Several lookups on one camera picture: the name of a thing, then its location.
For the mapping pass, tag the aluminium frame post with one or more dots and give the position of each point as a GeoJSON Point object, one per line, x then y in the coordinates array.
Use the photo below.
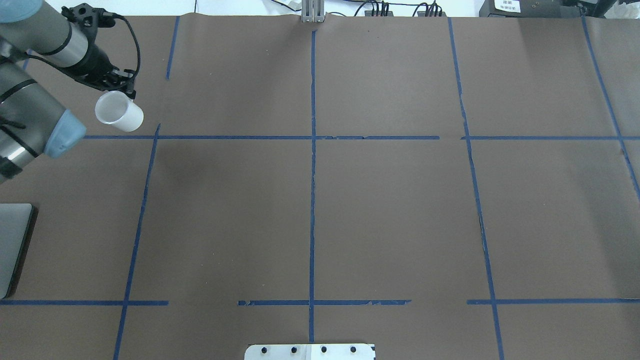
{"type": "Point", "coordinates": [313, 11]}

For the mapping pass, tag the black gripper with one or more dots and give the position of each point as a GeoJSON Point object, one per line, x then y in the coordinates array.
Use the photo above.
{"type": "Point", "coordinates": [98, 61]}

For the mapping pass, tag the black box device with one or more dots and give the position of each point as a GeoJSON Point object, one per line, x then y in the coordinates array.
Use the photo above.
{"type": "Point", "coordinates": [556, 9]}

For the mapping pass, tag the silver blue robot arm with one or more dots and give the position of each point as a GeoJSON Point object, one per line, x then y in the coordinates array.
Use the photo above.
{"type": "Point", "coordinates": [34, 122]}

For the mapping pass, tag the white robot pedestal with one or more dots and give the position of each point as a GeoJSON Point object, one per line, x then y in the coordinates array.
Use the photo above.
{"type": "Point", "coordinates": [311, 351]}

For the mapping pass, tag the brown paper table cover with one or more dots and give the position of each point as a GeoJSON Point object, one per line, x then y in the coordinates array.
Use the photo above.
{"type": "Point", "coordinates": [463, 189]}

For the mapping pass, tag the white ceramic cup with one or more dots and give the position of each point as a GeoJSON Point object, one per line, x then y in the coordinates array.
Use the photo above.
{"type": "Point", "coordinates": [115, 109]}

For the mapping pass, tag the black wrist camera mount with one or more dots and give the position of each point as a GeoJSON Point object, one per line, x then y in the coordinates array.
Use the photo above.
{"type": "Point", "coordinates": [89, 17]}

